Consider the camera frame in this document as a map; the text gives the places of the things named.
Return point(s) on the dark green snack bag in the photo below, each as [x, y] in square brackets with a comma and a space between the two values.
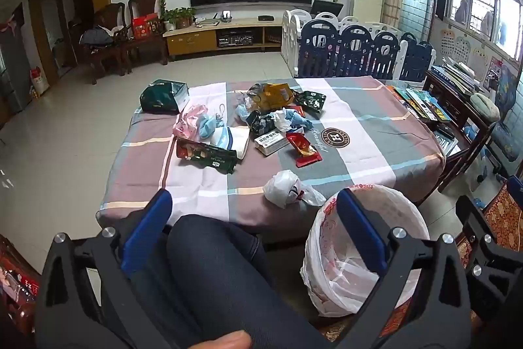
[310, 101]

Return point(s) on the pink plastic bag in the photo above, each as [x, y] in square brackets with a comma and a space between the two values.
[186, 124]

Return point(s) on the row of wall charts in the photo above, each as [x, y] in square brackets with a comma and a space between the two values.
[461, 46]

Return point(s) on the barred window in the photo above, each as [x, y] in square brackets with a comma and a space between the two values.
[486, 11]

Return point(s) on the person's leg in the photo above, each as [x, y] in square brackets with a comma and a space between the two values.
[220, 275]

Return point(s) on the light blue plastic bag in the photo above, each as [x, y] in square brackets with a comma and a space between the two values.
[241, 114]

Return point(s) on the row of picture books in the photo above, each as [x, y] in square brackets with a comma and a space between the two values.
[421, 101]

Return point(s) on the clear plastic wrapper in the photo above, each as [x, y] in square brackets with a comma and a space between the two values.
[250, 95]

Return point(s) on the grey round cushion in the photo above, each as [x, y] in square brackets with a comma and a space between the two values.
[484, 106]

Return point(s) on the person's left hand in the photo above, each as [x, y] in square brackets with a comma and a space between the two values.
[226, 341]

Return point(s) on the green red snack bag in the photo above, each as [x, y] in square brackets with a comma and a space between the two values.
[206, 157]

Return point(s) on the dark wooden armchair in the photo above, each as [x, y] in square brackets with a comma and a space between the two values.
[108, 13]
[141, 3]

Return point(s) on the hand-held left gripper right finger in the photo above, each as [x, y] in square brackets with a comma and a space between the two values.
[361, 234]

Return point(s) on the black set-top box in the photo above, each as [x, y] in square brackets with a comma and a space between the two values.
[265, 18]

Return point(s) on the white plastic bag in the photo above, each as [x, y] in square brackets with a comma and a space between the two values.
[286, 187]

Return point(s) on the navy white playpen fence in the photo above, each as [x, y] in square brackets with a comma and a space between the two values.
[355, 46]

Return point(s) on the blue chair cushion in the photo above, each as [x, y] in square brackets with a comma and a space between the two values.
[506, 136]

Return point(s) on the white medicine box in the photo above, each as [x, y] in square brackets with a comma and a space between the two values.
[271, 143]

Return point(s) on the checked tablecloth table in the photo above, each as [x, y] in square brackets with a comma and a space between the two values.
[359, 152]

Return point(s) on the red gift box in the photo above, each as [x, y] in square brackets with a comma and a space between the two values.
[145, 27]

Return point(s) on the red white bag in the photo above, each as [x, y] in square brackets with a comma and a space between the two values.
[39, 81]

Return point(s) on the black monitor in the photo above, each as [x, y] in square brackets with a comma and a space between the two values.
[327, 8]

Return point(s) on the stack of books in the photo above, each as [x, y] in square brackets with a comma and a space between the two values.
[457, 74]

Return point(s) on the yellow wooden television cabinet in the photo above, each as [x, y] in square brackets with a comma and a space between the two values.
[192, 40]

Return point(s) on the grey refrigerator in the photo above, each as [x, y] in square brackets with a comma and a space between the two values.
[12, 75]

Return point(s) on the dark green box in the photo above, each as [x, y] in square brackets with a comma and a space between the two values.
[163, 97]

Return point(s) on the potted green plant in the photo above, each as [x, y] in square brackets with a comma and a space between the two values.
[179, 17]

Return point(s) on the white lined waste bin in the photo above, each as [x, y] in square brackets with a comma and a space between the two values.
[327, 251]

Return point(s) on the red snack packet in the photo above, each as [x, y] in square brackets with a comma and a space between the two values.
[304, 150]

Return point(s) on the white plastic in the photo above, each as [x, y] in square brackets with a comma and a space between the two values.
[282, 123]

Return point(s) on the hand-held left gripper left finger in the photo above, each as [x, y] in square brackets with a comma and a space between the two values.
[147, 228]

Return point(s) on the dark wooden coffee table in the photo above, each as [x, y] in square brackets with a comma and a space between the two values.
[457, 157]

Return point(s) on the white blue-striped packet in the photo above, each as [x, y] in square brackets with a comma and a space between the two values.
[233, 140]

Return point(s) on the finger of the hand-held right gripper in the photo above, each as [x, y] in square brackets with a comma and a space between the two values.
[496, 275]
[516, 185]

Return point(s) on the red printed box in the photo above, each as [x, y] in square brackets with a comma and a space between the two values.
[16, 283]

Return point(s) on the black amplifier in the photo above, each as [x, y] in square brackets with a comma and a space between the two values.
[236, 41]

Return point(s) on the blue face mask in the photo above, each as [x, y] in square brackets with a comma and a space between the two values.
[207, 127]
[300, 121]

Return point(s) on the yellow snack bag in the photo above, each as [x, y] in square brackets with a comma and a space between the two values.
[278, 93]

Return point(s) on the dark green patterned packet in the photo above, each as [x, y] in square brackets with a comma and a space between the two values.
[259, 124]

